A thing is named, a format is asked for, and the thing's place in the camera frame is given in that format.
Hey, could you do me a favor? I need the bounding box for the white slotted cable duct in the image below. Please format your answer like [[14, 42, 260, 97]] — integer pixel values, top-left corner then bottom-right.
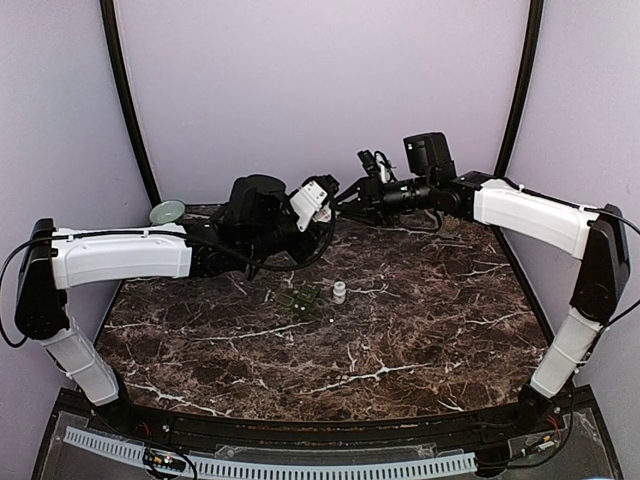
[[63, 427, 478, 479]]

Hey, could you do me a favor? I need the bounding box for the white bottle cap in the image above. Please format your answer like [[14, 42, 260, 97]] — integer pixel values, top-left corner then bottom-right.
[[332, 281, 347, 304]]

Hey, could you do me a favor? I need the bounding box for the pale green bowl left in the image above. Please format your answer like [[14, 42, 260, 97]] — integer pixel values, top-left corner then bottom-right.
[[149, 200, 186, 225]]

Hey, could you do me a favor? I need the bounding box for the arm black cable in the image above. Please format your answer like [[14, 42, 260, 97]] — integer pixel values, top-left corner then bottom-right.
[[0, 199, 339, 349], [594, 207, 640, 326]]

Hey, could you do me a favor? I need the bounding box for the left black frame post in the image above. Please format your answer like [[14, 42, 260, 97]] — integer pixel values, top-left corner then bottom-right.
[[99, 0, 161, 206]]

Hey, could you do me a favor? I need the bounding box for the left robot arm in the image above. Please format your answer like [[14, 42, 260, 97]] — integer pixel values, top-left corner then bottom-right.
[[14, 175, 333, 436]]

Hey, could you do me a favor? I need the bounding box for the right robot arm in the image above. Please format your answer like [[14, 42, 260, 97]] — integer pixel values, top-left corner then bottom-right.
[[336, 132, 630, 434]]

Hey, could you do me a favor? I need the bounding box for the white pill bottle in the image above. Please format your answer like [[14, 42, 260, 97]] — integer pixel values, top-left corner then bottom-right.
[[314, 205, 333, 223]]

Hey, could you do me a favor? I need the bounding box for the black frame post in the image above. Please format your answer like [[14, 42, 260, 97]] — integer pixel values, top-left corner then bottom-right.
[[494, 0, 544, 177], [99, 0, 161, 206]]

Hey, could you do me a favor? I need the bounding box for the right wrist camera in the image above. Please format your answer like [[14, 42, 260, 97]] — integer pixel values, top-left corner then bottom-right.
[[357, 150, 397, 183]]

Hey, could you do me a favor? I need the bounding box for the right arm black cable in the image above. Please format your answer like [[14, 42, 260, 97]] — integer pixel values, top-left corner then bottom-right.
[[594, 207, 640, 326]]

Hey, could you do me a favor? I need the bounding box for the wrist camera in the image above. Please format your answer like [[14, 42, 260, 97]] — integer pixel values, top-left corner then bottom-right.
[[357, 150, 397, 183], [289, 175, 339, 232]]

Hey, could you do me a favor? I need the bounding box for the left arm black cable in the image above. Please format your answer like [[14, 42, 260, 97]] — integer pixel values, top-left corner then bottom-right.
[[0, 199, 339, 349]]

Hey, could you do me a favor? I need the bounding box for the right black frame post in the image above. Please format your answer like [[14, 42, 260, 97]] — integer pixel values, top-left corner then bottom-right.
[[494, 0, 544, 177]]

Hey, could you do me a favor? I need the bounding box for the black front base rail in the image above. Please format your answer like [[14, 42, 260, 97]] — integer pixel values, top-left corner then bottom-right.
[[49, 389, 596, 456]]

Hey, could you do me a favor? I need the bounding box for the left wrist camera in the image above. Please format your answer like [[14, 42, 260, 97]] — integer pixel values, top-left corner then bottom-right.
[[289, 175, 339, 232]]

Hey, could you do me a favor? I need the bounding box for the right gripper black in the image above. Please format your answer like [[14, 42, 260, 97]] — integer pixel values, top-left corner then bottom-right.
[[335, 171, 434, 228]]

